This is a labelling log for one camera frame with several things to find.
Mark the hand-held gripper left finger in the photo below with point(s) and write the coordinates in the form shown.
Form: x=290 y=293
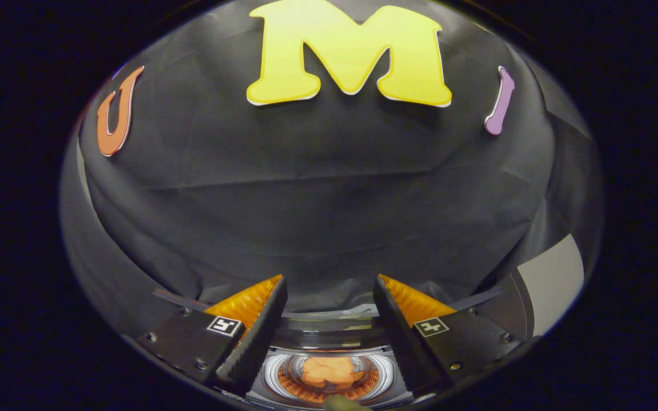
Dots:
x=255 y=337

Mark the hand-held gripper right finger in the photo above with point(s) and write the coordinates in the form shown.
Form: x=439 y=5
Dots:
x=403 y=337

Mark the orange polo shirt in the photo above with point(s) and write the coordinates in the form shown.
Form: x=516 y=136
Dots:
x=329 y=371

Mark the black backdrop cloth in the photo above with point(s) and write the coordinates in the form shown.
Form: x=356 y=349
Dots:
x=317 y=200

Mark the beige cabinet with dark top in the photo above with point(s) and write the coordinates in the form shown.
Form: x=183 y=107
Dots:
x=554 y=285

